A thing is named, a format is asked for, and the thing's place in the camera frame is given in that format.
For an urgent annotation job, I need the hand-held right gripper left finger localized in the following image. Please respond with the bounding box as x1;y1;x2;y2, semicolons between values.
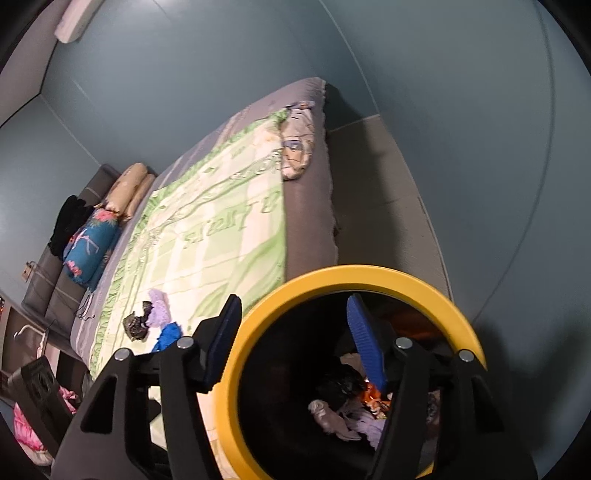
51;294;243;480

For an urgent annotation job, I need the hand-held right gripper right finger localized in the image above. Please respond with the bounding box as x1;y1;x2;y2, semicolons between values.
346;293;539;480

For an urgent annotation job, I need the black plastic bag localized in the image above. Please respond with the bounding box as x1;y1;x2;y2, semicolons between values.
318;364;370;407

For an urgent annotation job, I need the orange snack wrapper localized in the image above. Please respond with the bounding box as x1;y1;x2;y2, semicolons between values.
362;381;393;418

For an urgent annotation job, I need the black bin with yellow rim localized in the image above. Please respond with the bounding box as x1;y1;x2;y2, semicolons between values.
215;264;488;480

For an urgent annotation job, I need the pink cloth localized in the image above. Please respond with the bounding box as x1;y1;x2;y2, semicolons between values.
13;388;79;464

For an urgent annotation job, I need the blue crumpled plastic bag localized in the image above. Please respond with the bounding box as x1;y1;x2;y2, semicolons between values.
152;322;183;354

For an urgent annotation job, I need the white clothes hanger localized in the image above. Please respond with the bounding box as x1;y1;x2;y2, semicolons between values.
14;323;49;356

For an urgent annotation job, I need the purple foam net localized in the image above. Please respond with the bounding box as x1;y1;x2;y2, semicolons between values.
148;288;172;326

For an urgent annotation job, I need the dark patterned cloth item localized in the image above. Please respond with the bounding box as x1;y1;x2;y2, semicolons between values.
124;301;155;342

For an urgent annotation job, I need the grey headboard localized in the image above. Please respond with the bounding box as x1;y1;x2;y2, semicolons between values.
21;164;118;356

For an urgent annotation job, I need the green and white blanket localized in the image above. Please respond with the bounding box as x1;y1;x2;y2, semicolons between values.
88;107;289;480

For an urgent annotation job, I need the grey bed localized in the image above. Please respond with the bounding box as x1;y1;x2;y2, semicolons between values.
69;76;340;370

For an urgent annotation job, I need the blue floral pillow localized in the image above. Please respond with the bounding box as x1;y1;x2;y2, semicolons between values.
62;208;122;289

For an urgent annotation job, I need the beige pillow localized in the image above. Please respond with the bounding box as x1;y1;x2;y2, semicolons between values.
104;162;148;208
122;173;157;220

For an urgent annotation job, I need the black cloth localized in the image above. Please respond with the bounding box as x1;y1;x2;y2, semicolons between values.
48;195;95;259

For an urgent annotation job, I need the printed folded blanket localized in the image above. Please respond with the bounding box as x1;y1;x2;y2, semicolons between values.
279;102;317;181

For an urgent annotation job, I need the white air conditioner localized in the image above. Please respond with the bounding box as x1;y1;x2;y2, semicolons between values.
53;0;105;43

